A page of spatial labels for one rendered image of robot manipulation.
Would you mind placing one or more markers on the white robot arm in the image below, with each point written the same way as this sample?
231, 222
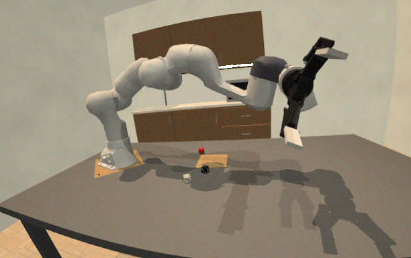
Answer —
162, 73

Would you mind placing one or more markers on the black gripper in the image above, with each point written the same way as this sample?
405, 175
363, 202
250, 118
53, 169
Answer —
297, 84

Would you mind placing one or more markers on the tan square mat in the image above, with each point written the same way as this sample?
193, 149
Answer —
213, 161

